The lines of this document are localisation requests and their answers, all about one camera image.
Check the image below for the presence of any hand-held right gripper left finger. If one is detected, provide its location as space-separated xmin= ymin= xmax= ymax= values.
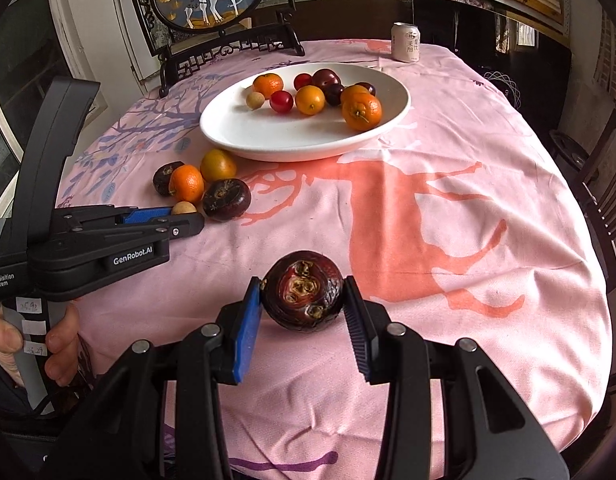
xmin=53 ymin=276 xmax=263 ymax=480

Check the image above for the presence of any white leaning board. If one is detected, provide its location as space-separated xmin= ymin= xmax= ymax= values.
xmin=110 ymin=0 xmax=154 ymax=93

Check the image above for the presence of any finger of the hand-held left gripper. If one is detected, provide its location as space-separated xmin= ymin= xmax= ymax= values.
xmin=118 ymin=213 xmax=206 ymax=247
xmin=53 ymin=205 xmax=175 ymax=233

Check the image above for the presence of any pink printed tablecloth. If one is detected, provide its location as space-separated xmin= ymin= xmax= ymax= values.
xmin=55 ymin=39 xmax=613 ymax=476

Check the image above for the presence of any white oval plate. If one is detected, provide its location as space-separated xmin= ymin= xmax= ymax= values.
xmin=199 ymin=62 xmax=412 ymax=162

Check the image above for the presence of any wire mesh basket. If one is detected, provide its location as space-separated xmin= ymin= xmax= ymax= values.
xmin=482 ymin=70 xmax=523 ymax=108

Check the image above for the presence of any white drink can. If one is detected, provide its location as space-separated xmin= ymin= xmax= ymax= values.
xmin=392 ymin=22 xmax=421 ymax=63

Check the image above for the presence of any dark cabinet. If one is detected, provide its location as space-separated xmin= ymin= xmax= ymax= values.
xmin=413 ymin=0 xmax=571 ymax=136

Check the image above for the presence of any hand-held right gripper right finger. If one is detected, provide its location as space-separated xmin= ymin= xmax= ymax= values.
xmin=343 ymin=275 xmax=571 ymax=480

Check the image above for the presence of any person's left hand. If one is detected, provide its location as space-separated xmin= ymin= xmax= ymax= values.
xmin=0 ymin=306 xmax=82 ymax=389

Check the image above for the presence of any round dark stool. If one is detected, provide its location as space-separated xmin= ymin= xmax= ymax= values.
xmin=550 ymin=130 xmax=588 ymax=171

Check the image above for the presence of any dark wooden slatted chair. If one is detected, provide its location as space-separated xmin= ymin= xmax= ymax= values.
xmin=578 ymin=110 xmax=616 ymax=291

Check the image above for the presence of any orange mandarin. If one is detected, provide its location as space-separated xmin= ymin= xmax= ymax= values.
xmin=168 ymin=164 xmax=205 ymax=205
xmin=342 ymin=94 xmax=383 ymax=132
xmin=252 ymin=73 xmax=285 ymax=99

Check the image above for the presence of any dark mangosteen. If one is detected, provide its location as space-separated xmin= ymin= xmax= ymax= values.
xmin=202 ymin=178 xmax=251 ymax=222

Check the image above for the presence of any smooth yellow-orange fruit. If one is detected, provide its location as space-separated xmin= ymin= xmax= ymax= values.
xmin=200 ymin=148 xmax=238 ymax=183
xmin=340 ymin=84 xmax=371 ymax=106
xmin=294 ymin=85 xmax=326 ymax=116

